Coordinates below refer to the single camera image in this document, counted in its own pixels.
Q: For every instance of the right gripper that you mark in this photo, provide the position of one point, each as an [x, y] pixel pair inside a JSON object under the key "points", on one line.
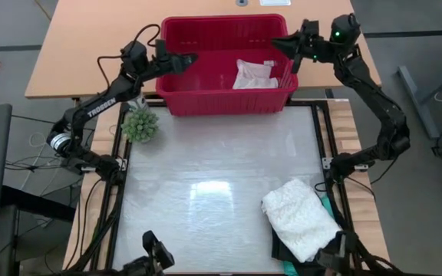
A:
{"points": [[336, 42]]}

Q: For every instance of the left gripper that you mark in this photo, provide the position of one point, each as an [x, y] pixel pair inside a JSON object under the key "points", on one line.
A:
{"points": [[140, 63]]}

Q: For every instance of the small white label tag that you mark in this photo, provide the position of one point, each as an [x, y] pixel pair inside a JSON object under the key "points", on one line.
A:
{"points": [[269, 63]]}

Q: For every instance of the small pinkish white garment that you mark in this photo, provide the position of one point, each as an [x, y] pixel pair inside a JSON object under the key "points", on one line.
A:
{"points": [[253, 76]]}

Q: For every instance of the teal garment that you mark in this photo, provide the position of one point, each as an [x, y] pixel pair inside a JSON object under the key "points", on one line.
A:
{"points": [[327, 205]]}

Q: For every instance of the black jacket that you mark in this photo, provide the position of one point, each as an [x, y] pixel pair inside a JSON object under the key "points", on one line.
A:
{"points": [[278, 249]]}

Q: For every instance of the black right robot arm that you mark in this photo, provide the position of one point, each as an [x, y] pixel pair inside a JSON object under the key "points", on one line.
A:
{"points": [[382, 107]]}

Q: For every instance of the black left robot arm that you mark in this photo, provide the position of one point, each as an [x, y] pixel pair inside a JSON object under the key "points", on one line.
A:
{"points": [[102, 105]]}

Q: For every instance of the red plastic laundry bin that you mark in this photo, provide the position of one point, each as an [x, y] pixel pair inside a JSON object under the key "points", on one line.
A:
{"points": [[205, 34]]}

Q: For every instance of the white desk socket plate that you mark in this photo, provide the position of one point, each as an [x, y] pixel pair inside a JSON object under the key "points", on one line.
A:
{"points": [[274, 2]]}

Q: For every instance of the green potted succulent plant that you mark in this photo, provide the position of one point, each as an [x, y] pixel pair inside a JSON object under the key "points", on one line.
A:
{"points": [[140, 125]]}

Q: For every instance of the orange wooden desk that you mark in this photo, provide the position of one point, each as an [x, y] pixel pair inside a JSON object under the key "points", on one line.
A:
{"points": [[71, 46]]}

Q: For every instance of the grey metal desk leg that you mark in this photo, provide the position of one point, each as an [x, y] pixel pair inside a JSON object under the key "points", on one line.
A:
{"points": [[416, 99]]}

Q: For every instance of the black aluminium table frame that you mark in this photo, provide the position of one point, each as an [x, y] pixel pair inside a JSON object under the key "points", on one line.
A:
{"points": [[116, 214]]}

